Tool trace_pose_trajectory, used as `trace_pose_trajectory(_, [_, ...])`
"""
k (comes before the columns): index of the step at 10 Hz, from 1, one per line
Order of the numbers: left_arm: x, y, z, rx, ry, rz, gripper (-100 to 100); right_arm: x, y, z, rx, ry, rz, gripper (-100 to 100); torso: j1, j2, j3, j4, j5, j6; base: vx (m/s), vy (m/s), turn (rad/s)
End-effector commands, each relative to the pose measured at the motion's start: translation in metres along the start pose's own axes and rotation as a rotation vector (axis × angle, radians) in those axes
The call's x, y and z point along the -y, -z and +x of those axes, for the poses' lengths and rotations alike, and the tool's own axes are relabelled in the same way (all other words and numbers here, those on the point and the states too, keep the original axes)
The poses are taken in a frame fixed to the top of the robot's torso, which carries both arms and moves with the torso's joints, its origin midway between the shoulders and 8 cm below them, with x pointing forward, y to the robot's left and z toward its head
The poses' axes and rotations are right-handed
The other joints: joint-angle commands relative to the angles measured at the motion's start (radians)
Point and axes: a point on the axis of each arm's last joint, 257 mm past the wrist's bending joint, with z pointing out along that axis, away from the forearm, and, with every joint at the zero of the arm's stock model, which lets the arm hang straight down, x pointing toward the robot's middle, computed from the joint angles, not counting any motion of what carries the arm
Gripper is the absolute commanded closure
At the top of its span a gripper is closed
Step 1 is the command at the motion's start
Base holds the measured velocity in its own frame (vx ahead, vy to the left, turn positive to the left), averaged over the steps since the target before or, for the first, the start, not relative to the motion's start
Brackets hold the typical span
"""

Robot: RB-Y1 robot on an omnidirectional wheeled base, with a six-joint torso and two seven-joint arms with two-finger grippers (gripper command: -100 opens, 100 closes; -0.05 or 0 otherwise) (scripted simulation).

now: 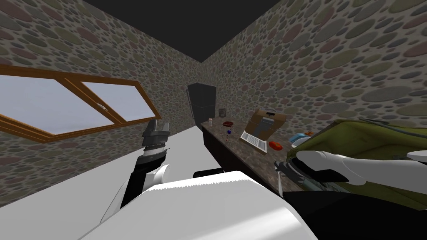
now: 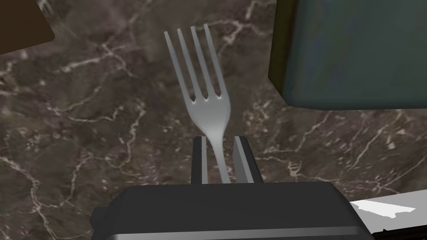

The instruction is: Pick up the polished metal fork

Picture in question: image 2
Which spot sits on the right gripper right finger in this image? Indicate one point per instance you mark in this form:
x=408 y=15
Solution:
x=245 y=160

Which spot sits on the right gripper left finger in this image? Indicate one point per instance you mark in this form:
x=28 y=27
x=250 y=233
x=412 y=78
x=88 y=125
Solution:
x=199 y=160

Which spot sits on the silver fork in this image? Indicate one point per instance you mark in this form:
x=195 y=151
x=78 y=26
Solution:
x=207 y=110

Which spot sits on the dark green box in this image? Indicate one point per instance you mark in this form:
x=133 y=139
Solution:
x=350 y=50

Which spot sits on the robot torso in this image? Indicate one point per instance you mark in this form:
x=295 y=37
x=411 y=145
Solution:
x=393 y=213

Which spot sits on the dark brown block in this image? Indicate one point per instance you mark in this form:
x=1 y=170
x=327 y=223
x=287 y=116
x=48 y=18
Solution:
x=20 y=23

